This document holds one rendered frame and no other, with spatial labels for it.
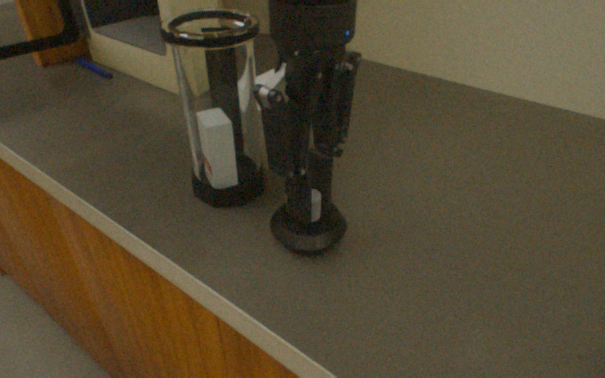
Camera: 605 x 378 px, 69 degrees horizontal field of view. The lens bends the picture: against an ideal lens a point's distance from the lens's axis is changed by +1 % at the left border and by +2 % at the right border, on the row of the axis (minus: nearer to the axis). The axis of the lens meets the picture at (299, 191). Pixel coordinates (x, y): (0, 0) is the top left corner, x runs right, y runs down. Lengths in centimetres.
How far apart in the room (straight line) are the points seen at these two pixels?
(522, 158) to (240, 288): 48
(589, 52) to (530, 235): 44
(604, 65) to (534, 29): 13
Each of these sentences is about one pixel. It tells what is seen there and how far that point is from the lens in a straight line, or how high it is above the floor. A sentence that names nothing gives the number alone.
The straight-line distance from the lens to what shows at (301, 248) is 49.
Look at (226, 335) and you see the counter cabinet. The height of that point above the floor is 81.
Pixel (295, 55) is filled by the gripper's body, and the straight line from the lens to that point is 38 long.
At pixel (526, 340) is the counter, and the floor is 94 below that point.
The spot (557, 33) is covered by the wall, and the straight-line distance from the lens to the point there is 96.
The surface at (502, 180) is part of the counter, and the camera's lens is 70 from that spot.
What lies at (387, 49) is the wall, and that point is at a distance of 108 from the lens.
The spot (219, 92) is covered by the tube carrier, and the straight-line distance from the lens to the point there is 51.
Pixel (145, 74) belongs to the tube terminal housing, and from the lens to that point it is 98.
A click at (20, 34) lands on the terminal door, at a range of 108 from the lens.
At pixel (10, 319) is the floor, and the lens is 193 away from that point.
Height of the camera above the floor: 131
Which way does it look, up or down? 37 degrees down
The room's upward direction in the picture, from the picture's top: straight up
